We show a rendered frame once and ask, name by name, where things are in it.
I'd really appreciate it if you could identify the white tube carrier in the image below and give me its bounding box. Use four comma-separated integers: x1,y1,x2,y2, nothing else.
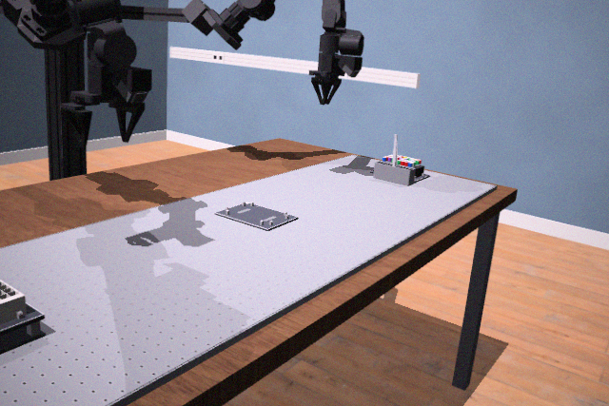
0,280,27,324

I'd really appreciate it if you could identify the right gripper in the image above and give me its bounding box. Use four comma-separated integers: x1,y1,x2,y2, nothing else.
61,68,145,149

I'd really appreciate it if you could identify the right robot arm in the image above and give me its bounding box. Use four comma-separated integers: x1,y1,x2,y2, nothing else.
20,0,151,104

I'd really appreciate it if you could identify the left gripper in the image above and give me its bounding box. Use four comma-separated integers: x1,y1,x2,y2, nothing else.
309,52,344,105

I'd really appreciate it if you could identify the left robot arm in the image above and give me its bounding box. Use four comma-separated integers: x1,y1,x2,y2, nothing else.
209,0,364,78

